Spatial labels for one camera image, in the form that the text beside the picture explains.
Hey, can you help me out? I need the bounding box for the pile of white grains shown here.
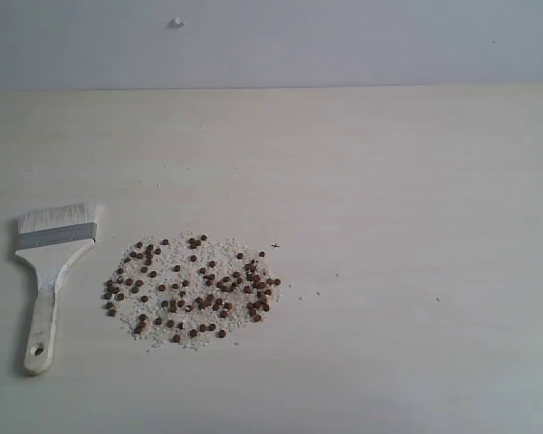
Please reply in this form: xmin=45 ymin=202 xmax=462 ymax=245
xmin=101 ymin=232 xmax=281 ymax=349

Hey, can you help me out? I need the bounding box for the white wooden paint brush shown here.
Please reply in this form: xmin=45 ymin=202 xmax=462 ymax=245
xmin=14 ymin=203 xmax=99 ymax=376

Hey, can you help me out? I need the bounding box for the white wall plug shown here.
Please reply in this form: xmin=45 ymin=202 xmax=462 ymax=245
xmin=168 ymin=17 xmax=185 ymax=29

